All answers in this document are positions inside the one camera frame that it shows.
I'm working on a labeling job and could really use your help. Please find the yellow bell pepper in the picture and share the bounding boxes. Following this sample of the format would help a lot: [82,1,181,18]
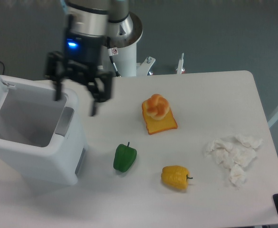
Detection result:
[161,165,193,190]

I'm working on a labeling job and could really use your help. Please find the white table frame bracket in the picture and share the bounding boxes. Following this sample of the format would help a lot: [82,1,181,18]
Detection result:
[136,53,185,76]

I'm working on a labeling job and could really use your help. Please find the white trash can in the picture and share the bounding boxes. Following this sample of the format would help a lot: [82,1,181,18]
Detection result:
[0,75,88,185]

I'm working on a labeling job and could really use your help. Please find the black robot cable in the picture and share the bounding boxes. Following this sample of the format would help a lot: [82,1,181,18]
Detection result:
[106,37,122,78]

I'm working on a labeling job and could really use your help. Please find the orange toast slice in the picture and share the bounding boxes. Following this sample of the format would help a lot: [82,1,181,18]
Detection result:
[141,101,178,135]

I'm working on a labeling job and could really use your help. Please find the knotted round bread roll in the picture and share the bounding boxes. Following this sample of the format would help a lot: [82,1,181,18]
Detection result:
[143,94,170,121]

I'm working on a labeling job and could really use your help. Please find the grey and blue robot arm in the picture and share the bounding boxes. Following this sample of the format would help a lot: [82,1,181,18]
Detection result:
[45,0,129,116]

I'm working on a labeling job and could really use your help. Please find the crumpled white tissue paper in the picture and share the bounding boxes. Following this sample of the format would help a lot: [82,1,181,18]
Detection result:
[203,133,264,189]

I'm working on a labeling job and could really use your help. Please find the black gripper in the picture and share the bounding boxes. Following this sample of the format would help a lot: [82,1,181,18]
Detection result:
[45,33,113,116]

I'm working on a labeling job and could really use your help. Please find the green bell pepper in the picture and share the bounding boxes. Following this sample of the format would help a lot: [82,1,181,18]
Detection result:
[113,142,137,173]

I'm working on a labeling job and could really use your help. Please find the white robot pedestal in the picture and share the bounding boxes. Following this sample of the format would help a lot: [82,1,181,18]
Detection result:
[101,12,143,77]

